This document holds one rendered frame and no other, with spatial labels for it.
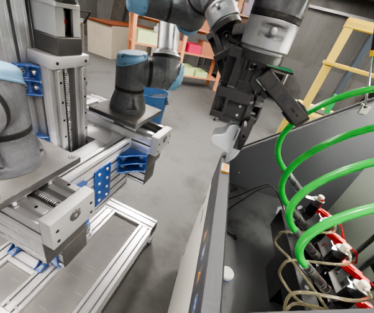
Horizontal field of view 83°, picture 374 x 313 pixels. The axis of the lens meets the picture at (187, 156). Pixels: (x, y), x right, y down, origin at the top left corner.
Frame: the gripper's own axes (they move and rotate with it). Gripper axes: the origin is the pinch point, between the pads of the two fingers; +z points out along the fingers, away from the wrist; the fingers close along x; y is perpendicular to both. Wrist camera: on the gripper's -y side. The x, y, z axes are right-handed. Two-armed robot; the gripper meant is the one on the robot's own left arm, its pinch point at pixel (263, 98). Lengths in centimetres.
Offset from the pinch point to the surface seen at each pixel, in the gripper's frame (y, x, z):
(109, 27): 283, -444, -329
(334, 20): -225, -680, -131
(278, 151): 1.1, 0.0, 13.8
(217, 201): 23.7, -5.9, 25.1
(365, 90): -18.7, 2.2, 6.8
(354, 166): -9.7, 15.9, 16.9
